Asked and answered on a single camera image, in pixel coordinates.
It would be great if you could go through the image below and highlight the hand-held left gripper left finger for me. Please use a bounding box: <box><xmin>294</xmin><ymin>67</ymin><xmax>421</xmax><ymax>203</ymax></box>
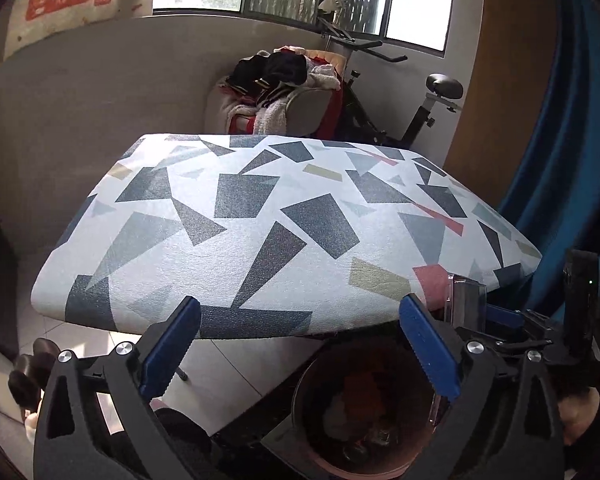
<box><xmin>32</xmin><ymin>296</ymin><xmax>203</xmax><ymax>480</ymax></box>

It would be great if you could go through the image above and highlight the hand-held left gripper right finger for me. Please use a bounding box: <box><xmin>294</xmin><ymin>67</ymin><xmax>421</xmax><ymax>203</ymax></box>
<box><xmin>399</xmin><ymin>292</ymin><xmax>566</xmax><ymax>480</ymax></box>

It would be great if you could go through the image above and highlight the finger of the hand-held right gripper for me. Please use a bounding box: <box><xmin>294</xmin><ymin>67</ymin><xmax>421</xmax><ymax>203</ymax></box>
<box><xmin>485</xmin><ymin>304</ymin><xmax>531</xmax><ymax>332</ymax></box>
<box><xmin>480</xmin><ymin>330</ymin><xmax>556</xmax><ymax>353</ymax></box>

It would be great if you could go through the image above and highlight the clear plastic box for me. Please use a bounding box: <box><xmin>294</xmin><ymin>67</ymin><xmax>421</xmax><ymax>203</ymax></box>
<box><xmin>430</xmin><ymin>272</ymin><xmax>487</xmax><ymax>428</ymax></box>

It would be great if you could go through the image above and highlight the brown round trash bin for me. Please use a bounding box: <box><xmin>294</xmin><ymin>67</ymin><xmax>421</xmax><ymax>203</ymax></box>
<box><xmin>290</xmin><ymin>337</ymin><xmax>448</xmax><ymax>478</ymax></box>

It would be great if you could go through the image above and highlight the person's right hand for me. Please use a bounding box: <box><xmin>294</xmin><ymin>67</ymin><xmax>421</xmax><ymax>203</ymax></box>
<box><xmin>557</xmin><ymin>390</ymin><xmax>600</xmax><ymax>446</ymax></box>

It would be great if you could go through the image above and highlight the dark brown rounded object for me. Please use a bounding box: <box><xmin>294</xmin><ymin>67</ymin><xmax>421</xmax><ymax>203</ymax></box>
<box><xmin>7</xmin><ymin>337</ymin><xmax>61</xmax><ymax>411</ymax></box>

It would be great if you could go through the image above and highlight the blue curtain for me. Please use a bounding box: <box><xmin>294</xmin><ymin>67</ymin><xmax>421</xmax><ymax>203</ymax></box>
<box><xmin>497</xmin><ymin>0</ymin><xmax>600</xmax><ymax>321</ymax></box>

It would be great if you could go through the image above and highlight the black exercise bike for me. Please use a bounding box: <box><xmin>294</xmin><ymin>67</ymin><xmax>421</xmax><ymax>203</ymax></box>
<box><xmin>317</xmin><ymin>0</ymin><xmax>465</xmax><ymax>150</ymax></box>

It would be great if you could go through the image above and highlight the brown wooden door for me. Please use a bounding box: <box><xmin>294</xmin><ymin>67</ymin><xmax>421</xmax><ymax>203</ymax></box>
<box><xmin>442</xmin><ymin>0</ymin><xmax>561</xmax><ymax>206</ymax></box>

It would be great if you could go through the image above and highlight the white fluffy towel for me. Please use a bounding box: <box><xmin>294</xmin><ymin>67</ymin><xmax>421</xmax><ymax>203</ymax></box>
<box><xmin>252</xmin><ymin>97</ymin><xmax>288</xmax><ymax>136</ymax></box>

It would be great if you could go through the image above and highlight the beige chair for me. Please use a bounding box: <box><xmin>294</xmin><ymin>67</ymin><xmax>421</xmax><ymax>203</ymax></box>
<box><xmin>205</xmin><ymin>46</ymin><xmax>351</xmax><ymax>141</ymax></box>

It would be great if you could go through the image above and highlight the black striped garment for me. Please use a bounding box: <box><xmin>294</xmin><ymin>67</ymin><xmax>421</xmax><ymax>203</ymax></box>
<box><xmin>228</xmin><ymin>52</ymin><xmax>308</xmax><ymax>98</ymax></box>

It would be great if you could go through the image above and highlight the cardboard box with red label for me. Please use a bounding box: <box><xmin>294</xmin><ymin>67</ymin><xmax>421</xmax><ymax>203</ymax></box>
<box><xmin>2</xmin><ymin>0</ymin><xmax>163</xmax><ymax>61</ymax></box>

